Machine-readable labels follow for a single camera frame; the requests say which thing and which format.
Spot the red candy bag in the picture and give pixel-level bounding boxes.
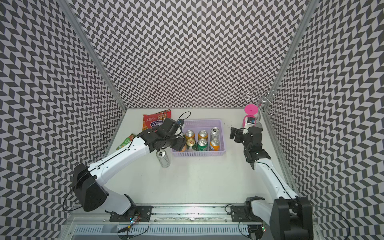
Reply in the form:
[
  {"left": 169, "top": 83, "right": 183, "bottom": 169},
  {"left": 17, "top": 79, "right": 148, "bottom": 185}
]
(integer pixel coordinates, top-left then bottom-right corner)
[{"left": 142, "top": 109, "right": 171, "bottom": 131}]

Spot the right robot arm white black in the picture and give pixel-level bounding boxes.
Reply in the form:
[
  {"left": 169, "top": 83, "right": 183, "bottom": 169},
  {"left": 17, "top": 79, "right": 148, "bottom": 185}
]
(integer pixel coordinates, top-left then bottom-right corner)
[{"left": 230, "top": 127, "right": 314, "bottom": 240}]

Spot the aluminium front rail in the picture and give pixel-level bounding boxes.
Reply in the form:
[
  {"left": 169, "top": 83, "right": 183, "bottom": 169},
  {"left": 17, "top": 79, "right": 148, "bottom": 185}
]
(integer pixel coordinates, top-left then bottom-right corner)
[{"left": 67, "top": 203, "right": 316, "bottom": 226}]

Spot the lavender plastic basket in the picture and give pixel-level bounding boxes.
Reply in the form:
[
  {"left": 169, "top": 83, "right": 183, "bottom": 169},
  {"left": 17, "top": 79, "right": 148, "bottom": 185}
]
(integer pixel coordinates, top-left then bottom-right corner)
[{"left": 172, "top": 119, "right": 226, "bottom": 157}]

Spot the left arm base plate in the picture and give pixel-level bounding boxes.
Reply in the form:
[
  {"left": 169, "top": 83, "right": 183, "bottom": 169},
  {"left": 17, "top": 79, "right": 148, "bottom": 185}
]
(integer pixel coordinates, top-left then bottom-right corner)
[{"left": 110, "top": 205, "right": 153, "bottom": 223}]

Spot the gold top green can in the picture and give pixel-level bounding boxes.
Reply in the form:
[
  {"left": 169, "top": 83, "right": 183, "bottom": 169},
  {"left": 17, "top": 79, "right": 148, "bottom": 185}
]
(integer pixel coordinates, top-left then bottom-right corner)
[{"left": 186, "top": 138, "right": 197, "bottom": 152}]

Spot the green snack bag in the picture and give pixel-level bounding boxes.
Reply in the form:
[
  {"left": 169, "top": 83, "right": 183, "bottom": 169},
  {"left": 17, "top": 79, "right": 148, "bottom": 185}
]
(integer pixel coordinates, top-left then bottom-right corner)
[{"left": 116, "top": 134, "right": 137, "bottom": 150}]

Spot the green can front middle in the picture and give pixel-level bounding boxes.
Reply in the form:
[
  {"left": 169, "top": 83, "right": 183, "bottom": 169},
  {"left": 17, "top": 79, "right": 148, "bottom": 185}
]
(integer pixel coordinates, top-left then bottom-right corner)
[{"left": 197, "top": 139, "right": 208, "bottom": 152}]

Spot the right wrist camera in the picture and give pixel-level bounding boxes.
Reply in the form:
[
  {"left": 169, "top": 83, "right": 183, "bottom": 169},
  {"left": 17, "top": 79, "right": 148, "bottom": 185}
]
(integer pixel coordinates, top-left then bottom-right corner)
[{"left": 244, "top": 117, "right": 257, "bottom": 129}]

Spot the white Monster can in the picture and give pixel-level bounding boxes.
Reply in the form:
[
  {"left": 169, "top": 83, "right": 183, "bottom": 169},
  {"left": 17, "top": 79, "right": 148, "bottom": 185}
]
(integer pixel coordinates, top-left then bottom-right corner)
[
  {"left": 210, "top": 127, "right": 220, "bottom": 140},
  {"left": 156, "top": 149, "right": 171, "bottom": 168}
]

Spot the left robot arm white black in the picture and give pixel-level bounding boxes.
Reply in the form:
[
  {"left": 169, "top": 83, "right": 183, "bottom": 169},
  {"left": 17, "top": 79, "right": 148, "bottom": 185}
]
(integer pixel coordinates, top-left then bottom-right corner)
[{"left": 73, "top": 118, "right": 186, "bottom": 215}]

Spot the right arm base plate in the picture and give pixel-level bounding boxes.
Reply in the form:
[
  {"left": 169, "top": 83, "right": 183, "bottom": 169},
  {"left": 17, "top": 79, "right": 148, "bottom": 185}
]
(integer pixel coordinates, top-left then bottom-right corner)
[{"left": 226, "top": 205, "right": 263, "bottom": 223}]

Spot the orange Fanta can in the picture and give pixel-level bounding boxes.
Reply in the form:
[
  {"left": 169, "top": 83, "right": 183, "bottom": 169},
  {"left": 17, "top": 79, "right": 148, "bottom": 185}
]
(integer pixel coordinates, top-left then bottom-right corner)
[{"left": 209, "top": 138, "right": 221, "bottom": 151}]

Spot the chrome glass holder stand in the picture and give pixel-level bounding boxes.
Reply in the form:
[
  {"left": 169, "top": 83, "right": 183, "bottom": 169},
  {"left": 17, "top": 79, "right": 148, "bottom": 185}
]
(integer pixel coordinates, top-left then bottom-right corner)
[{"left": 244, "top": 90, "right": 285, "bottom": 128}]

